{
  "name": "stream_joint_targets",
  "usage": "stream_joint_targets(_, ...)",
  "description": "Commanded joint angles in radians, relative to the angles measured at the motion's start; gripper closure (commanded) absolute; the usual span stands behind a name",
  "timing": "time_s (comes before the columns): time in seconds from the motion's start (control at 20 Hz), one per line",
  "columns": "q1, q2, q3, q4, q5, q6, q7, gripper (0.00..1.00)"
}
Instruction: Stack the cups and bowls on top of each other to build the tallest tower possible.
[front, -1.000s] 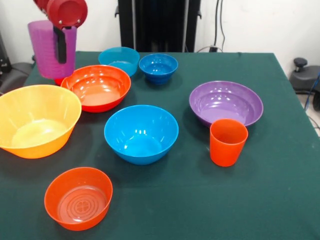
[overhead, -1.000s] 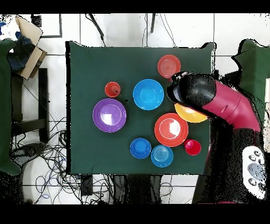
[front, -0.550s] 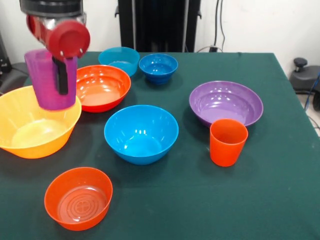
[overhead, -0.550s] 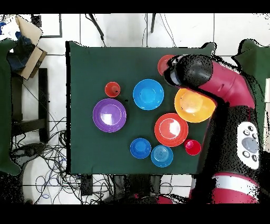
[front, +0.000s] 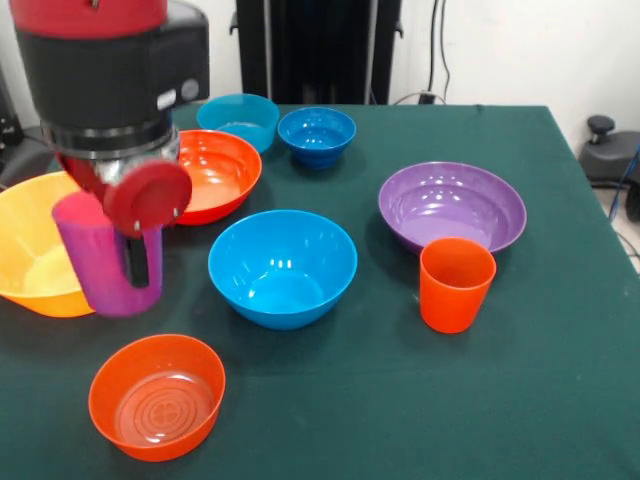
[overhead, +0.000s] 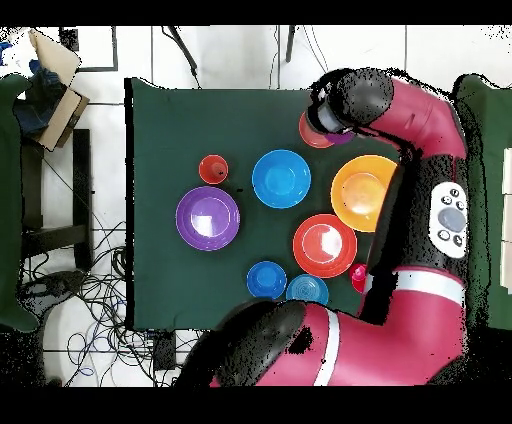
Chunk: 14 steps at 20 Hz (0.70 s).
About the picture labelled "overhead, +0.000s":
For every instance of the wide purple bowl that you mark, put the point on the wide purple bowl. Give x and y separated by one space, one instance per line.
207 218

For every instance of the small orange bowl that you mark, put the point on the small orange bowl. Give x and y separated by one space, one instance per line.
310 138

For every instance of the purple cup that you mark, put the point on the purple cup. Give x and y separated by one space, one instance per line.
340 138

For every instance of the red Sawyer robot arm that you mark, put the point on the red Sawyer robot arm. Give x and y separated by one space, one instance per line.
400 340

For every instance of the large blue bowl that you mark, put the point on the large blue bowl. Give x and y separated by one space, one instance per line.
281 178

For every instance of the orange cup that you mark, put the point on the orange cup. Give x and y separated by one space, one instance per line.
213 169

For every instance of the small dark blue bowl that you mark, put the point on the small dark blue bowl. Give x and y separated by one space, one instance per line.
266 280

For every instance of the wide orange bowl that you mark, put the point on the wide orange bowl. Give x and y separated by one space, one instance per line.
324 246

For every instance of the teal bowl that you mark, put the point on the teal bowl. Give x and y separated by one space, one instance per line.
307 290

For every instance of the yellow bowl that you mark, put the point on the yellow bowl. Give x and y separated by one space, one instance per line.
360 193

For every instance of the dark green tablecloth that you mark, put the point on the dark green tablecloth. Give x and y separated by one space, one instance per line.
200 120

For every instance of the red cup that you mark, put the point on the red cup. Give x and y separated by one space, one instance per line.
358 276

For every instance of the black power strip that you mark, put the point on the black power strip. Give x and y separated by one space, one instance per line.
164 352

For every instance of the short black leg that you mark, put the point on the short black leg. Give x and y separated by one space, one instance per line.
290 44

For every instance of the black tripod leg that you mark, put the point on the black tripod leg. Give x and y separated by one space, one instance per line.
182 46

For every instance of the cardboard box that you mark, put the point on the cardboard box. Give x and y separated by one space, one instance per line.
60 120

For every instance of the black chair base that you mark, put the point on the black chair base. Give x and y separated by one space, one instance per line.
52 286

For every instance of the blue cloth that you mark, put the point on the blue cloth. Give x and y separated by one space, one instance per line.
38 104

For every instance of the green covered table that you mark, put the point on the green covered table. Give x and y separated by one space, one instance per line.
8 200
492 120

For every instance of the white boxes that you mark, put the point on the white boxes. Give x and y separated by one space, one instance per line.
507 220

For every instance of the black stool frame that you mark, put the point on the black stool frame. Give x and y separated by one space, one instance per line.
82 180

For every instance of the thin black frame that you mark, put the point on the thin black frame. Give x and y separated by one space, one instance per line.
114 52

